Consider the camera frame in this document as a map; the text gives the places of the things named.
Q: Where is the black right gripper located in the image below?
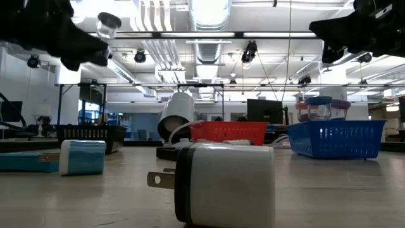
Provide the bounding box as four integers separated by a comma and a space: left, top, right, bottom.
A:
309, 0, 405, 64

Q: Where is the black aluminium rig frame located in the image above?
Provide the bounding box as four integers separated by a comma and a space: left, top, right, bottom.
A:
0, 31, 405, 153

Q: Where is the black background monitor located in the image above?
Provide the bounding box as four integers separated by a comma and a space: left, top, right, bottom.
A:
246, 98, 284, 125

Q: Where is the white charger black band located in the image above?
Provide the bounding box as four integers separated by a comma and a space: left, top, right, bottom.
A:
146, 141, 276, 228

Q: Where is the teal power bank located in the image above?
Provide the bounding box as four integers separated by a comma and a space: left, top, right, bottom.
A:
0, 151, 61, 174

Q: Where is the white round cable puck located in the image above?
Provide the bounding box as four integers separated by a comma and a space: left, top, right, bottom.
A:
175, 139, 196, 149

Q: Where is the white cylindrical lamp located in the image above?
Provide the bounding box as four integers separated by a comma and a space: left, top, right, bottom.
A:
157, 91, 197, 144

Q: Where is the silver ventilation duct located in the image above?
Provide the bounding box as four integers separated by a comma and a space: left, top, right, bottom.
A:
189, 0, 232, 66

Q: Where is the pink hourglass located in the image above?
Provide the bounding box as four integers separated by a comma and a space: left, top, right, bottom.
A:
296, 101, 309, 123

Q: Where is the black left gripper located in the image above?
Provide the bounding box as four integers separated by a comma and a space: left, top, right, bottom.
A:
0, 0, 111, 72

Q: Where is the black plastic basket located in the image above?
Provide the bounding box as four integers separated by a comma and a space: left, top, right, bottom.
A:
54, 124, 128, 155

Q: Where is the thin white lamp cable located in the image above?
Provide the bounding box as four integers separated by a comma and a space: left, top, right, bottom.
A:
167, 119, 206, 146

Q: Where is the black background rig frame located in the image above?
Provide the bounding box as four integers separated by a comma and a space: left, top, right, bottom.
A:
55, 82, 225, 123

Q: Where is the red plastic basket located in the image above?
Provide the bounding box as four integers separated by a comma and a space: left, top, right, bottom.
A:
189, 120, 269, 146

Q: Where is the teal white USB charger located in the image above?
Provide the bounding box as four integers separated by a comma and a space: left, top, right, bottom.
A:
59, 139, 107, 177

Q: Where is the black hourglass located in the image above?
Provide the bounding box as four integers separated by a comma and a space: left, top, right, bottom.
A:
96, 11, 123, 60

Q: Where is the blue plastic basket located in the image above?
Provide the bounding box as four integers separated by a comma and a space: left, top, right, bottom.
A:
286, 119, 387, 160

